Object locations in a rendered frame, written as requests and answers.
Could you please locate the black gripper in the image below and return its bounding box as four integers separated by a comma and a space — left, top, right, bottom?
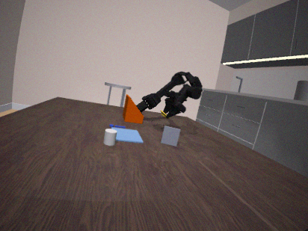
163, 91, 187, 118

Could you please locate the light blue flat mat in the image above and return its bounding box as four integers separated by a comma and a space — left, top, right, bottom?
111, 127, 143, 143

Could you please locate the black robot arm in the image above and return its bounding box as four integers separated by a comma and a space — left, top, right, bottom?
136, 72, 203, 112

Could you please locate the white cylinder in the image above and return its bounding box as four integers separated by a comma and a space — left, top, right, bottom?
103, 129, 117, 146

